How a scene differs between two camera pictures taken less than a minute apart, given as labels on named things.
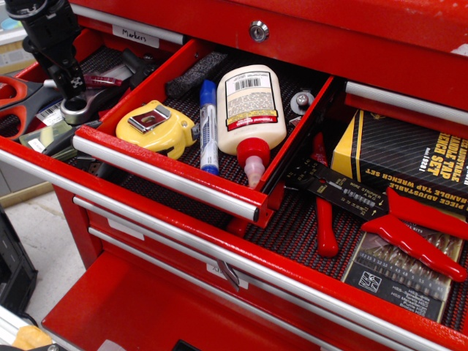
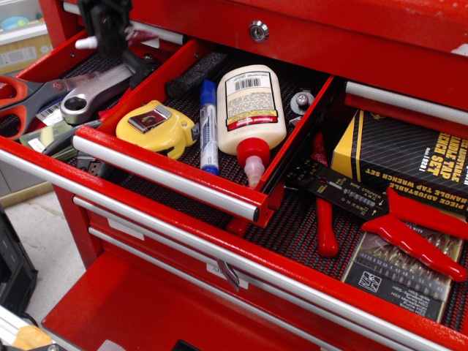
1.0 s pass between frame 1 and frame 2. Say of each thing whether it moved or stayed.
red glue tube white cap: moved
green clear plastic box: stayed
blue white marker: stayed
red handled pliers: stayed
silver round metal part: stayed
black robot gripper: moved
